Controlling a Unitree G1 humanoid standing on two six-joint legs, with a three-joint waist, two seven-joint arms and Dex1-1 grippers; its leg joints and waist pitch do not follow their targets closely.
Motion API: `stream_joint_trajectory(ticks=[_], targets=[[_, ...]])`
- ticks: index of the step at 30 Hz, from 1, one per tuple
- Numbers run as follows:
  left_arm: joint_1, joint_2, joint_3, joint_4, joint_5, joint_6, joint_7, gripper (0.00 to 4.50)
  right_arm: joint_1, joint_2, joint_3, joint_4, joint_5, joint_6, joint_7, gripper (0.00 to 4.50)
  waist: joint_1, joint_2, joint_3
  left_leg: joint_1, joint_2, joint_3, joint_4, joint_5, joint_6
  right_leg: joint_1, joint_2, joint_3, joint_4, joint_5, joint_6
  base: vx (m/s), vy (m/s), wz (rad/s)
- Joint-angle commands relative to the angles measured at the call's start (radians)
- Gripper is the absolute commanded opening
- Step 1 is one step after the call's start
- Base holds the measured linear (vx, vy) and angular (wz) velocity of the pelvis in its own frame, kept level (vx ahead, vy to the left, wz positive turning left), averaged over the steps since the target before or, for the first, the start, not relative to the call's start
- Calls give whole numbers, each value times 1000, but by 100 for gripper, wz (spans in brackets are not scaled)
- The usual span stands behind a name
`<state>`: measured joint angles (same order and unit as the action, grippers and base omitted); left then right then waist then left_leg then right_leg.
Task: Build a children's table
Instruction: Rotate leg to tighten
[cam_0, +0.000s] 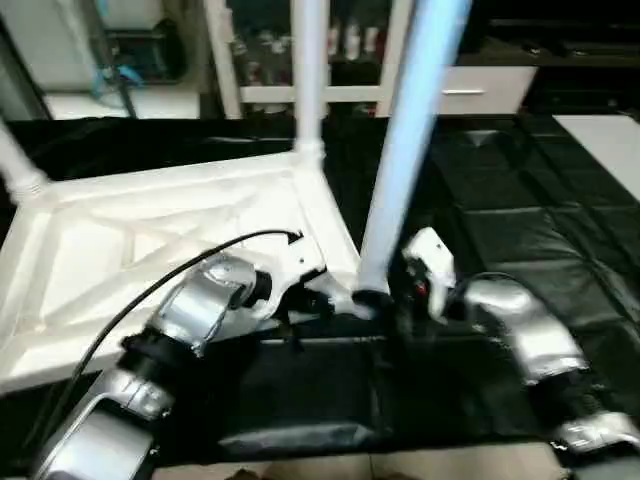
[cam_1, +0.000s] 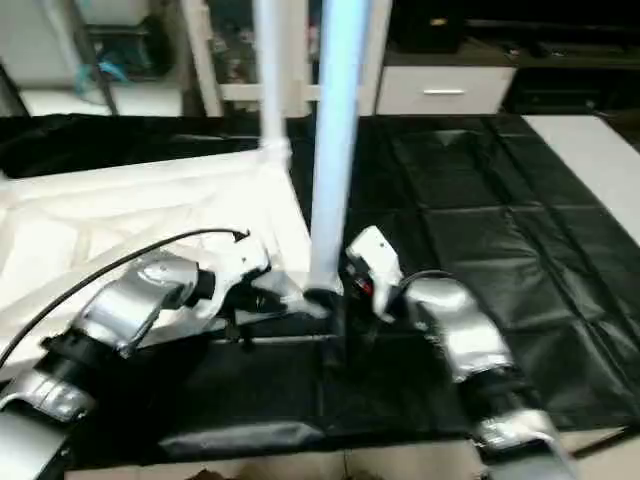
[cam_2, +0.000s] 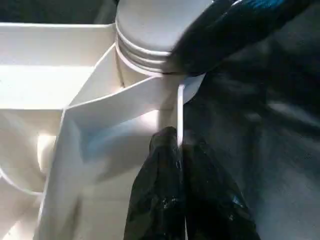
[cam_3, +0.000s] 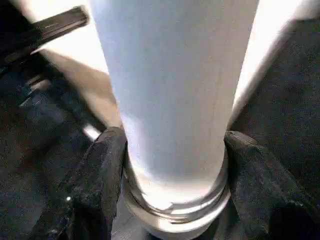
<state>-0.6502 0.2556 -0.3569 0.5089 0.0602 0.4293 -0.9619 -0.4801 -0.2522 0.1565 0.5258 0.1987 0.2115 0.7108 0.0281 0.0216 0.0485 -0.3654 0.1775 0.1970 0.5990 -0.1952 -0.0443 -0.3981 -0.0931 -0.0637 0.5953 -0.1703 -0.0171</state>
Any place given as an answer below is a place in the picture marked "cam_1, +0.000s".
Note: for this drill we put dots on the white drawer unit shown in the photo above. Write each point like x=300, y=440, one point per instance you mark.
x=445, y=92

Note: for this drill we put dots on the white plastic table top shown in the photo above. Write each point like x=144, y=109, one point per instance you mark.
x=100, y=215

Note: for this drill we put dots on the white plastic table leg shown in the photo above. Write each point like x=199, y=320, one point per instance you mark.
x=272, y=70
x=338, y=130

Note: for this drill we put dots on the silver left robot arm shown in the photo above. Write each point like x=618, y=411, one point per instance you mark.
x=135, y=305

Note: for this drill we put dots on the black table mat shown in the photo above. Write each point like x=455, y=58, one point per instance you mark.
x=520, y=250

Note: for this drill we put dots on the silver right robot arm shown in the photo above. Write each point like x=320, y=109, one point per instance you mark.
x=460, y=330

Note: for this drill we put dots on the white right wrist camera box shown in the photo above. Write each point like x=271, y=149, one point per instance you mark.
x=375, y=255

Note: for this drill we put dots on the black metal workbench leg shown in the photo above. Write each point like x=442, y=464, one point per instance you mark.
x=605, y=440

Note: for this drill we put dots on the white glass door cabinet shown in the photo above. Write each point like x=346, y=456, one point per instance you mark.
x=230, y=50

